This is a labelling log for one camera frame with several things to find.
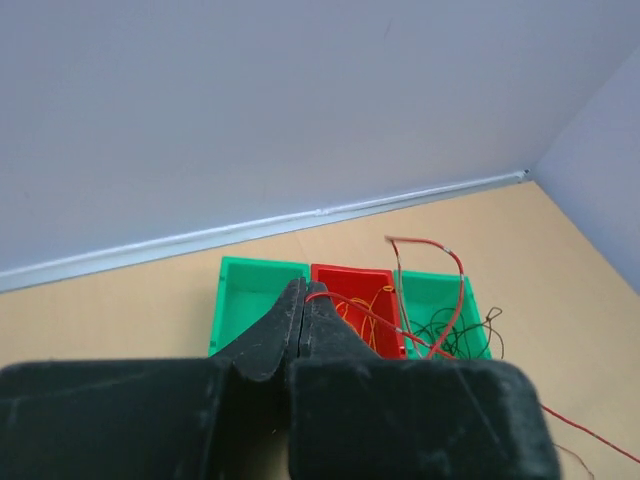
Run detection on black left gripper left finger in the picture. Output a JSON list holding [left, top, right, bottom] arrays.
[[1, 279, 306, 479]]

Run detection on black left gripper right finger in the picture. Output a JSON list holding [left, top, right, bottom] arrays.
[[288, 284, 561, 479]]

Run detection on yellow cables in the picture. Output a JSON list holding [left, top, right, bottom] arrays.
[[334, 284, 396, 354]]

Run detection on red cable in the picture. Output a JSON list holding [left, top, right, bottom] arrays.
[[304, 234, 640, 464]]

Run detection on dark brown cable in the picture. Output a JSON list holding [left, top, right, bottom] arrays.
[[412, 305, 505, 362]]

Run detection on red middle bin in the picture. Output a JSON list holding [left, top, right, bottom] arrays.
[[311, 264, 406, 359]]

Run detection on green far bin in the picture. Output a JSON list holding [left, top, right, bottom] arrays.
[[208, 256, 311, 356]]

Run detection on green bin near cables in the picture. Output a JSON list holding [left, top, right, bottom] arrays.
[[394, 270, 492, 359]]

